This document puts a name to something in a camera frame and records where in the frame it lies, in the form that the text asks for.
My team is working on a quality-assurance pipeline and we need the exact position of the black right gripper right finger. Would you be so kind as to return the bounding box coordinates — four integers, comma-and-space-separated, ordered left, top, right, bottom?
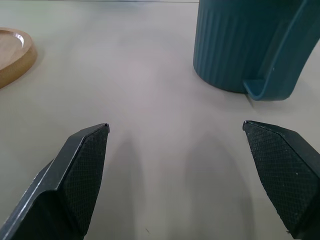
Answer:
241, 120, 320, 240

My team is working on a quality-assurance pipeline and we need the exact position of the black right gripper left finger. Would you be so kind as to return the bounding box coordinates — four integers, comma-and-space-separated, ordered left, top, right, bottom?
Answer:
0, 122, 111, 240

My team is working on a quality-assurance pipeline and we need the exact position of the teal ribbed ceramic mug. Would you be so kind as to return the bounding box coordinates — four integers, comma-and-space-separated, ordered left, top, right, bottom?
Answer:
192, 0, 320, 102

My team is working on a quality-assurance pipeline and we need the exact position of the light wooden plate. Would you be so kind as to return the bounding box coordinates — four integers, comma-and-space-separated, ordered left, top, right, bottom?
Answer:
0, 27, 38, 90

